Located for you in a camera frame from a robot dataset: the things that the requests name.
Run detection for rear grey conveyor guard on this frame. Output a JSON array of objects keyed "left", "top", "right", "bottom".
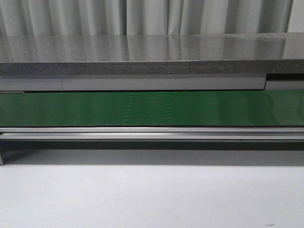
[{"left": 0, "top": 73, "right": 304, "bottom": 92}]

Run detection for green conveyor belt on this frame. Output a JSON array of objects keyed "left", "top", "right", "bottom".
[{"left": 0, "top": 90, "right": 304, "bottom": 127}]

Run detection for grey stone slab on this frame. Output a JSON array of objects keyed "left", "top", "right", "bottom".
[{"left": 0, "top": 33, "right": 304, "bottom": 76}]

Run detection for grey pleated curtain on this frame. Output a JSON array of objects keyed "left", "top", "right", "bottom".
[{"left": 0, "top": 0, "right": 292, "bottom": 36}]

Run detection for front aluminium conveyor rail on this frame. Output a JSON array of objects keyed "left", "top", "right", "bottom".
[{"left": 0, "top": 126, "right": 304, "bottom": 141}]

